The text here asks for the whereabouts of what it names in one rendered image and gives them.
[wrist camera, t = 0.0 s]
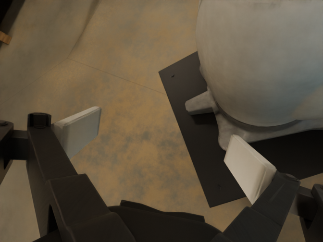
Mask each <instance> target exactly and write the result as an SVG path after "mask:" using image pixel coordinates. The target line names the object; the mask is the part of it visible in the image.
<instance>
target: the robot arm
mask: <svg viewBox="0 0 323 242"><path fill-rule="evenodd" d="M195 37H196V45H197V50H198V56H199V60H200V66H199V71H200V74H201V75H202V77H203V78H204V79H205V81H206V83H207V91H206V92H204V93H202V94H200V95H198V96H196V97H194V98H192V99H190V100H188V101H186V102H185V106H186V110H188V114H189V115H195V114H203V113H211V112H214V114H215V117H216V120H217V124H218V129H219V136H218V143H219V146H220V147H221V148H222V149H223V150H225V151H226V154H225V158H224V162H225V164H226V165H227V167H228V168H229V170H230V171H231V173H232V174H233V176H234V178H235V179H236V181H237V182H238V184H239V185H240V187H241V188H242V190H243V191H244V193H245V194H246V196H247V198H248V199H249V201H250V202H251V203H252V206H251V207H248V206H246V207H245V208H244V209H243V210H242V211H241V212H240V213H239V214H238V216H237V217H236V218H235V219H234V220H233V221H232V222H231V224H230V225H229V226H228V227H227V228H226V229H225V230H224V231H223V232H221V231H220V230H218V229H217V228H215V227H214V226H212V225H210V224H208V223H205V219H204V216H201V215H196V214H191V213H186V212H162V211H159V210H157V209H155V208H152V207H149V206H147V205H144V204H141V203H136V202H131V201H126V200H121V203H120V205H119V206H106V204H105V202H104V201H103V199H102V198H101V196H100V194H99V193H98V191H97V190H96V188H95V187H94V185H93V184H92V182H91V180H90V179H89V177H88V176H87V175H86V174H85V173H84V174H77V172H76V170H75V168H74V167H73V165H72V163H71V161H70V159H71V158H72V157H73V156H74V155H75V154H77V153H78V152H79V151H80V150H81V149H82V148H84V147H85V146H86V145H87V144H88V143H90V142H91V141H92V140H93V139H94V138H95V137H97V136H98V133H99V123H100V116H101V108H100V107H98V106H94V107H91V108H89V109H86V110H84V111H82V112H80V113H77V114H75V115H72V116H70V117H68V118H65V119H63V120H60V121H57V122H55V123H52V124H51V115H50V114H47V113H42V112H33V113H29V114H28V116H27V131H24V130H14V129H13V123H12V122H9V121H3V120H0V185H1V183H2V181H3V179H4V177H5V175H6V174H7V172H8V170H9V168H10V166H11V164H12V160H26V161H25V165H26V170H27V174H28V179H29V184H30V189H31V194H32V199H33V203H34V208H35V213H36V218H37V224H38V229H39V234H40V238H39V239H37V240H35V241H33V242H276V241H277V239H278V237H279V234H280V232H281V229H282V227H283V225H284V222H285V220H286V217H287V215H288V213H291V214H294V215H297V216H299V220H300V223H301V227H302V231H303V234H304V238H305V241H306V242H323V185H321V184H314V185H313V188H312V189H308V188H305V187H302V186H300V184H301V182H300V180H299V179H297V178H295V177H294V176H293V175H290V174H285V173H280V172H279V171H277V169H276V167H275V166H274V165H273V164H271V163H270V162H269V161H268V160H267V159H265V158H264V157H263V156H262V155H261V154H260V153H258V152H257V151H256V150H255V149H254V148H253V147H251V146H250V145H249V143H253V142H257V141H262V140H267V139H271V138H276V137H280V136H285V135H289V134H294V133H299V132H304V131H309V130H323V0H199V7H198V16H197V22H196V32H195Z"/></svg>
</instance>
